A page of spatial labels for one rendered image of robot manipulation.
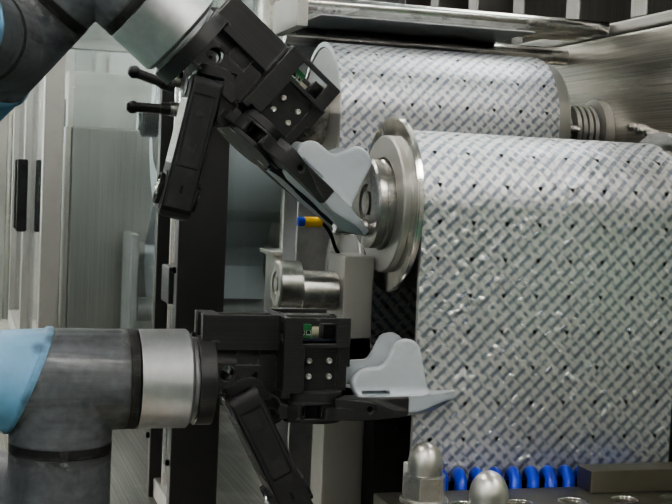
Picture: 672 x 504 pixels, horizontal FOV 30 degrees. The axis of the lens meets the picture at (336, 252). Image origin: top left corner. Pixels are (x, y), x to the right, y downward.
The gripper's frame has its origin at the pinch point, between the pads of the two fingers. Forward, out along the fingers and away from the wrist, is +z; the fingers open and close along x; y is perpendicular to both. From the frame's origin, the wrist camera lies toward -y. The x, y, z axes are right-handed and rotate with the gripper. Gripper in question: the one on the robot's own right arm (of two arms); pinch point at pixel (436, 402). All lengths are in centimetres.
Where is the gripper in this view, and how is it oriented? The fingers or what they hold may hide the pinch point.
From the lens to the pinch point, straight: 102.5
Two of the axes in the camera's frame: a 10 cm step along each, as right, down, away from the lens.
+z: 9.6, 0.2, 2.9
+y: 0.4, -10.0, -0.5
